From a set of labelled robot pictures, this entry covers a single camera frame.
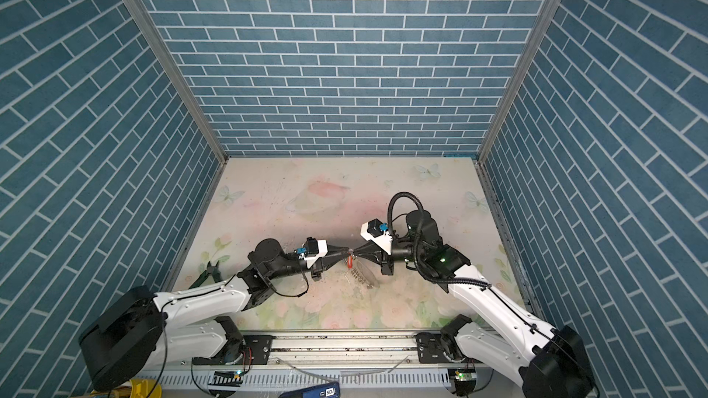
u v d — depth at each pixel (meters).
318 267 0.65
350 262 0.71
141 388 0.60
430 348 0.74
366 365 0.73
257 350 0.73
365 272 0.81
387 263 0.62
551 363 0.39
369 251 0.66
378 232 0.60
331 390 0.65
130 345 0.41
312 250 0.59
